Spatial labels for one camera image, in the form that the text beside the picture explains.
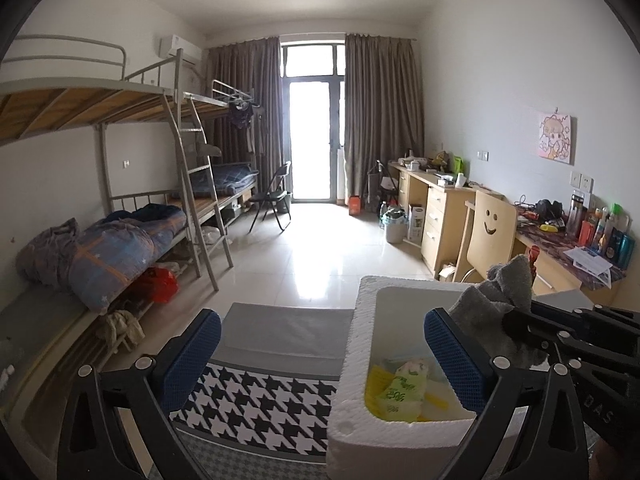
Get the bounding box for white wall socket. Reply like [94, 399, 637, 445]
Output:
[569, 169, 594, 194]

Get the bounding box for houndstooth tablecloth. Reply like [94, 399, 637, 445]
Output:
[167, 302, 357, 467]

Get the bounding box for white floor carton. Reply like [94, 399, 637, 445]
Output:
[407, 203, 426, 241]

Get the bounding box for white bucket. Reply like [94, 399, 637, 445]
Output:
[383, 207, 409, 245]

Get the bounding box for brown curtain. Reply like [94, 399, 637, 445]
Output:
[205, 35, 284, 202]
[343, 33, 426, 207]

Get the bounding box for black desk device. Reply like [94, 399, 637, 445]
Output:
[534, 199, 564, 221]

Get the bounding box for black folding chair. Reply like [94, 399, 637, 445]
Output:
[248, 161, 294, 234]

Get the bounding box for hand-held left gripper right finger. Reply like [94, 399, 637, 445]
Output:
[424, 308, 588, 480]

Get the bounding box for wooden chair with smiley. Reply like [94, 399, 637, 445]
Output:
[452, 189, 519, 287]

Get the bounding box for red plastic bag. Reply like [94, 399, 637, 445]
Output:
[132, 265, 180, 305]

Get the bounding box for row of toiletry bottles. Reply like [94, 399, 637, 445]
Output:
[567, 192, 637, 269]

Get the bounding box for beige crumpled cloth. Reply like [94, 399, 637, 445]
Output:
[97, 309, 146, 352]

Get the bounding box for wooden desk with printed cover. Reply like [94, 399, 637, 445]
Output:
[514, 204, 627, 294]

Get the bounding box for blue checked quilt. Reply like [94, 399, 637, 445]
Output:
[67, 204, 187, 314]

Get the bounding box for wooden desk with drawers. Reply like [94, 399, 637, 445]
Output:
[388, 161, 505, 277]

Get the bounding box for grey crumpled blanket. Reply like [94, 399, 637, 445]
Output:
[14, 218, 81, 289]

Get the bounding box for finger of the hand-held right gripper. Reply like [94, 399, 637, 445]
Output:
[530, 301, 640, 346]
[502, 309, 640, 376]

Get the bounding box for grey cloth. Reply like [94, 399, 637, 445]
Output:
[447, 254, 549, 367]

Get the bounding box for white air conditioner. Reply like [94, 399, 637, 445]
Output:
[158, 33, 201, 65]

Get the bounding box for large metal bunk bed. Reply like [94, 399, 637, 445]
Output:
[0, 34, 237, 441]

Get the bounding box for hanging dark clothes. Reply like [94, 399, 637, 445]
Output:
[227, 102, 256, 131]

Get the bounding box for printed papers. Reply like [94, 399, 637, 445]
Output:
[564, 244, 614, 279]

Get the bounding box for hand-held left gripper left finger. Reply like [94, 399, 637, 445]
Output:
[57, 308, 222, 480]

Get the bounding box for glass balcony door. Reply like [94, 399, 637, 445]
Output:
[279, 42, 347, 205]

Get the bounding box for metal bed ladder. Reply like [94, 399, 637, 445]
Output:
[159, 92, 235, 292]

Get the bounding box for small metal bunk bed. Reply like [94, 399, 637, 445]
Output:
[182, 79, 262, 222]

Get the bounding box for wall poster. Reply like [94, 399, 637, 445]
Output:
[537, 111, 576, 165]

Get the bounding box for dark blue folded quilt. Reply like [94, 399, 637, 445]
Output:
[197, 161, 260, 196]

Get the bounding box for white foam box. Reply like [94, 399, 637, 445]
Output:
[326, 275, 584, 471]

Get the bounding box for green printed plastic bag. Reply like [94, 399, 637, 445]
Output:
[384, 359, 431, 424]

